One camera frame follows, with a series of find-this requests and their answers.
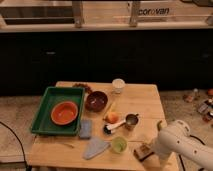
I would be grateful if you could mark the wooden block eraser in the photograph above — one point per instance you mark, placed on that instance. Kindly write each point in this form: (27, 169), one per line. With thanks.
(143, 152)

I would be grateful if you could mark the metal measuring cup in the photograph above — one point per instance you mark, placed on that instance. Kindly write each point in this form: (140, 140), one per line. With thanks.
(131, 121)

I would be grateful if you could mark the small green cup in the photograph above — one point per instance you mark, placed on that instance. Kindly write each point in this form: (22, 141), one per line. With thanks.
(118, 145)

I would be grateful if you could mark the white paper cup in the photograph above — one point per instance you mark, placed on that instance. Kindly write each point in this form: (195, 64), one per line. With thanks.
(118, 85)

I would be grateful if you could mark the green plastic tray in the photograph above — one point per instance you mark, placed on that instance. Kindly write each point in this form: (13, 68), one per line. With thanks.
(42, 123)

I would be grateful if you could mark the brown dried item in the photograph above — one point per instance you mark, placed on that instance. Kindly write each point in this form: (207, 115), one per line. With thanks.
(85, 86)

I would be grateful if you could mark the grey folded cloth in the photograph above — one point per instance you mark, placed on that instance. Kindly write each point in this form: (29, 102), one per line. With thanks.
(95, 147)

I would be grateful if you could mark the orange fruit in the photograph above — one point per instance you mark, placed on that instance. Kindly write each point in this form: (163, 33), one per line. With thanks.
(112, 117)

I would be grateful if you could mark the black white brush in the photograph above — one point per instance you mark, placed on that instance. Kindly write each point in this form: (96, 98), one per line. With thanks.
(110, 128)

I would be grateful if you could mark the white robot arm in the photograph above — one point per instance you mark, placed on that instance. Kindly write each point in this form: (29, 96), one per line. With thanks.
(176, 138)

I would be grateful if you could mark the green pepper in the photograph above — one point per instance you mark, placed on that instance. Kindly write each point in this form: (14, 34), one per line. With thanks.
(159, 125)

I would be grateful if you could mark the orange bowl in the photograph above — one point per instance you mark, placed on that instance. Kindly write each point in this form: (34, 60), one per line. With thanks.
(64, 113)

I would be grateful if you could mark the blue grey sponge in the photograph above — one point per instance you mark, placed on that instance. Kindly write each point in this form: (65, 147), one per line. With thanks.
(85, 129)

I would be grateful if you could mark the yellow banana piece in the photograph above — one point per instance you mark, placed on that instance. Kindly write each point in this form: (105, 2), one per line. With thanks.
(112, 108)

